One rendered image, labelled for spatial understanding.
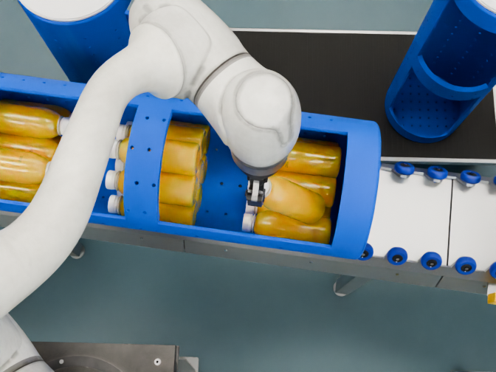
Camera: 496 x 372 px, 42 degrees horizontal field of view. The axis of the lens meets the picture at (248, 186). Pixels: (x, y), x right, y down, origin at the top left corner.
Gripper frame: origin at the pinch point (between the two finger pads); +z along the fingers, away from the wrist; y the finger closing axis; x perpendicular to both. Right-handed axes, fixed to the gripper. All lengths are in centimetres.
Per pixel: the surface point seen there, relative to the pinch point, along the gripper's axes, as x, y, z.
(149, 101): 23.3, 14.3, 4.2
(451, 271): -45, -6, 31
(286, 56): -1, 78, 110
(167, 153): 18.5, 5.3, 7.3
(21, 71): 103, 64, 125
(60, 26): 51, 37, 24
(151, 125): 21.4, 8.7, 1.3
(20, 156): 48.7, 1.6, 11.2
